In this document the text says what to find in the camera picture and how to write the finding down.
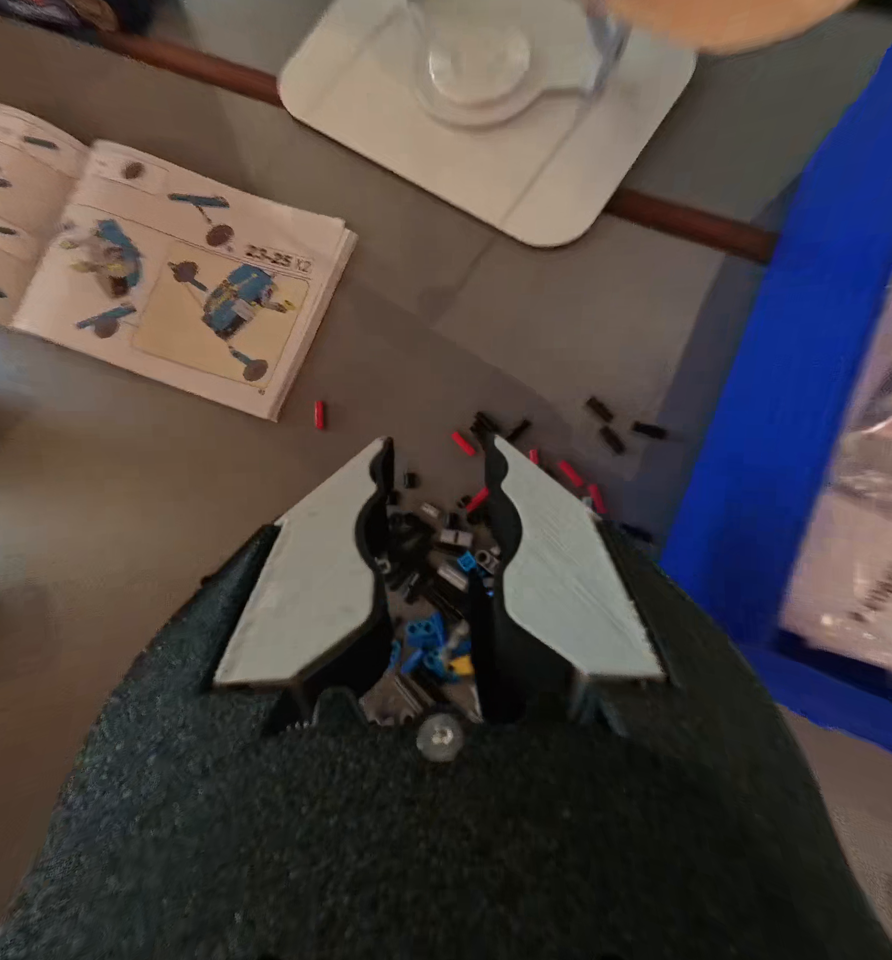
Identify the instruction booklet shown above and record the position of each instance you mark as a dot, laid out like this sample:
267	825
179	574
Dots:
190	247

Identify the blue plastic bin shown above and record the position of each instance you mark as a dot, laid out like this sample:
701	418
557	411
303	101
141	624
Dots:
776	375

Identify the white stand base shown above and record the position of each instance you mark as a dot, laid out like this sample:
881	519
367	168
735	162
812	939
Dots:
551	172

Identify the clear plastic bags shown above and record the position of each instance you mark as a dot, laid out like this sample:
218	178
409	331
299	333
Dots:
866	487

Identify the small red pin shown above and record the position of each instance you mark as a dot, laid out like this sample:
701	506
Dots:
319	415

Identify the pile of small building bricks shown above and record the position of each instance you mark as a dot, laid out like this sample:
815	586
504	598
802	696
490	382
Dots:
446	536

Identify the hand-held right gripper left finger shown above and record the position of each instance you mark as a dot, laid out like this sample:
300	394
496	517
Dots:
303	592

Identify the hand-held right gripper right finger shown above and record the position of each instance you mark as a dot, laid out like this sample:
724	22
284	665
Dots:
573	592

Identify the grey desk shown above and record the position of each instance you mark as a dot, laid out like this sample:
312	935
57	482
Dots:
491	315

